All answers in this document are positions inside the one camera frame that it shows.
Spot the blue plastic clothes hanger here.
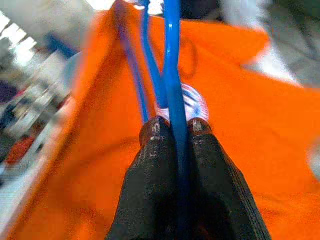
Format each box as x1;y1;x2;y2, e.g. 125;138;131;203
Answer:
113;0;195;240

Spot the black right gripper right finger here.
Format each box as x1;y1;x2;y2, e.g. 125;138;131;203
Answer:
186;118;272;240

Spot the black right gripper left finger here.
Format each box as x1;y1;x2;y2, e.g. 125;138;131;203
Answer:
106;116;181;240

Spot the orange shirt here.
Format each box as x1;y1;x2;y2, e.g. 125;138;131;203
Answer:
7;9;320;240

